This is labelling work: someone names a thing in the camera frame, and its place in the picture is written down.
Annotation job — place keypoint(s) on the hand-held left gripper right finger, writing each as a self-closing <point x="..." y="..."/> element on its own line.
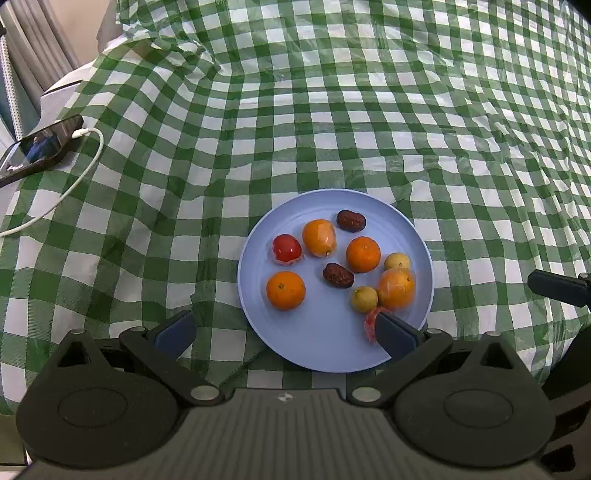
<point x="396" y="337"/>

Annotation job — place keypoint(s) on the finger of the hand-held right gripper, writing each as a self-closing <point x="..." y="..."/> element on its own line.
<point x="558" y="287"/>

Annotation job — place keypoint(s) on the red date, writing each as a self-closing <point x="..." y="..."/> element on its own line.
<point x="351" y="220"/>
<point x="338" y="275"/>

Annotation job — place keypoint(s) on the small yellow fruit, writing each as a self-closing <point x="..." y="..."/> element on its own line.
<point x="397" y="261"/>
<point x="364" y="298"/>

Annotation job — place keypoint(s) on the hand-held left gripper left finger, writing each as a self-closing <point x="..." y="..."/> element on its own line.
<point x="175" y="332"/>

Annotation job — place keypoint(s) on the striped phone stand pole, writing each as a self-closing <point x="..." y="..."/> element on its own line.
<point x="13" y="101"/>

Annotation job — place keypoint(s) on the mandarin orange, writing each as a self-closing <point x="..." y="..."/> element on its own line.
<point x="363" y="254"/>
<point x="286" y="290"/>

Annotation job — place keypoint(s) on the plastic-wrapped orange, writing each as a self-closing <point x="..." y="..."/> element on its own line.
<point x="318" y="237"/>
<point x="397" y="288"/>

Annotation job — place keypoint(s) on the red fruit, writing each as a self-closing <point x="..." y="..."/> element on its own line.
<point x="369" y="325"/>

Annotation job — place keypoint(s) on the black smartphone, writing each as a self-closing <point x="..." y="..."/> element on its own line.
<point x="41" y="147"/>

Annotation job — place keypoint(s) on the light blue plate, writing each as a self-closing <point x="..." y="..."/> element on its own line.
<point x="323" y="332"/>

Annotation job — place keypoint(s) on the green checked tablecloth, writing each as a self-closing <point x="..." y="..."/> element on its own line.
<point x="323" y="115"/>

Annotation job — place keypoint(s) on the plastic-wrapped red tomato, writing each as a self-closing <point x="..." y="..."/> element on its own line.
<point x="286" y="248"/>

